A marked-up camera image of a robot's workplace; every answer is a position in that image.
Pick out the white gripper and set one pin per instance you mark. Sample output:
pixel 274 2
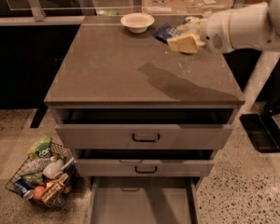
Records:
pixel 214 34

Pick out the blue rxbar blueberry bar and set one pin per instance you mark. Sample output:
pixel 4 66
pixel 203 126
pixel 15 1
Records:
pixel 165 32

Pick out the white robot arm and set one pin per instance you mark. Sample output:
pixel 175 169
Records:
pixel 253 27

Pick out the grey drawer cabinet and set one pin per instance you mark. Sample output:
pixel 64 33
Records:
pixel 112 76

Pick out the grey top drawer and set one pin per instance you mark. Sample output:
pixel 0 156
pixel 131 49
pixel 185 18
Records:
pixel 144 136

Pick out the grey drawer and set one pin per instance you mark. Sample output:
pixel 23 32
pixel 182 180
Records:
pixel 143 200
pixel 120 162
pixel 144 136

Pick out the grey middle drawer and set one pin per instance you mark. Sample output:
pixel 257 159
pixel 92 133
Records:
pixel 120 162

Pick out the grey bottom drawer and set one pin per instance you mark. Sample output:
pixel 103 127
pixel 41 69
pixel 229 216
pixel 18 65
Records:
pixel 143 200

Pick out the green soda can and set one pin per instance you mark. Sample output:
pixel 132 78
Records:
pixel 191 19

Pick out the cardboard box left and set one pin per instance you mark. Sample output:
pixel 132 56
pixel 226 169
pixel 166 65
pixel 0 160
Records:
pixel 164 7

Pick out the white paper bowl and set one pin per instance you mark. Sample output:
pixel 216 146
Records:
pixel 137 23

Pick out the green chip bag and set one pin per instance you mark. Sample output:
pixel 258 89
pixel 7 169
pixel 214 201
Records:
pixel 40 148

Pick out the white plastic bottle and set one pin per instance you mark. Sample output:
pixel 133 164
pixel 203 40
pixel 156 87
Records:
pixel 53 169

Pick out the clear plastic water bottle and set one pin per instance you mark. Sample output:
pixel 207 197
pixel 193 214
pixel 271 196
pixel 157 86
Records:
pixel 36 166

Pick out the brown snack box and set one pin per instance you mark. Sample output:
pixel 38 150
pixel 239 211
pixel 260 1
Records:
pixel 54 190

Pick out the orange fruit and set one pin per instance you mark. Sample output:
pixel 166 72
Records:
pixel 38 192

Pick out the blue soda can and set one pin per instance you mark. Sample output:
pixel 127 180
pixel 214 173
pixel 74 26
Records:
pixel 23 189

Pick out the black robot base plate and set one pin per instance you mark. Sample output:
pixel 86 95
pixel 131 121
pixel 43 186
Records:
pixel 262 131

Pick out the wire basket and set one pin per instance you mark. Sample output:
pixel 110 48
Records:
pixel 37 179

